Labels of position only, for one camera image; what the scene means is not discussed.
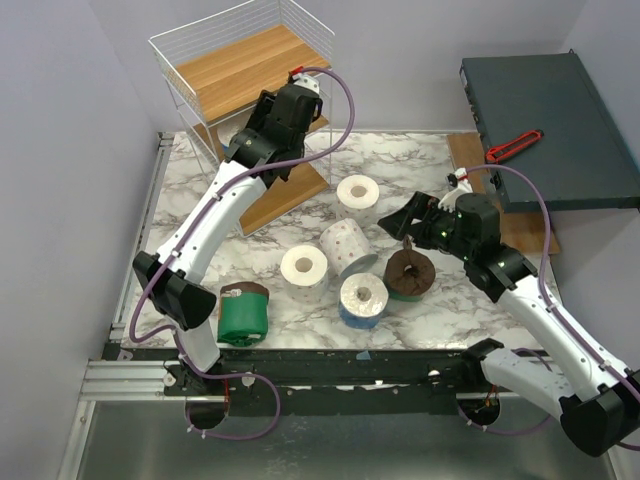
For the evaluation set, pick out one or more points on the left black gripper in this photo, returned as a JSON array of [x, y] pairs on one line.
[[262, 111]]

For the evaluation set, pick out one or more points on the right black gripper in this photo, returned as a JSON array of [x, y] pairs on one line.
[[420, 219]]

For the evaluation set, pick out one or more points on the blue cartoon-face paper roll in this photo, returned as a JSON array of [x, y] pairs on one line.
[[226, 132]]

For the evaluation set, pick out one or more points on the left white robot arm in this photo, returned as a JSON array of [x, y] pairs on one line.
[[263, 152]]

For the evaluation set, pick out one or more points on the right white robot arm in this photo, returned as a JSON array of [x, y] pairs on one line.
[[594, 395]]

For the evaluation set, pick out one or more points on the brown paper roll green base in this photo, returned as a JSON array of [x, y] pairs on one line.
[[408, 274]]

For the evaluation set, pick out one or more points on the plain white bottom paper roll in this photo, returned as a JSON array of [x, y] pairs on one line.
[[358, 192]]

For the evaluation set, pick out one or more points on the pink dotted paper roll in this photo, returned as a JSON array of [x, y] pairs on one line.
[[347, 249]]

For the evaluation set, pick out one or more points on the blue-bottom wrapped paper roll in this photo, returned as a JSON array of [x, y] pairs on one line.
[[363, 299]]

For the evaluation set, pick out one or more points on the red black utility knife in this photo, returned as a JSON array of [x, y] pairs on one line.
[[501, 153]]

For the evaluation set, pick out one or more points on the wooden board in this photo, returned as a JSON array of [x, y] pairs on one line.
[[523, 231]]

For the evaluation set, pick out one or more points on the green wrapped brown paper roll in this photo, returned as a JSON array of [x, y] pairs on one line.
[[243, 314]]

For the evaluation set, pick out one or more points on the dark grey flat metal box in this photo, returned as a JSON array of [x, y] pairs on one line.
[[581, 163]]

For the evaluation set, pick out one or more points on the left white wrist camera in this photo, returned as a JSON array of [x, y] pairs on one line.
[[299, 78]]

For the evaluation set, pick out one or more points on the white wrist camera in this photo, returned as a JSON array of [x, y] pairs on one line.
[[459, 185], [299, 78]]

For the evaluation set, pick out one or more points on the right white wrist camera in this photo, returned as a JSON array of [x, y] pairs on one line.
[[459, 185]]

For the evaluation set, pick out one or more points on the white wire wooden shelf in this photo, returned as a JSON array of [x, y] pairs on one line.
[[217, 66]]

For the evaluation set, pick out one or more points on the black metal base rail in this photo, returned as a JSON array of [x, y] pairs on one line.
[[306, 382]]

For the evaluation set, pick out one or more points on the aluminium frame rail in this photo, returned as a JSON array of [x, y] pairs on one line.
[[119, 325]]

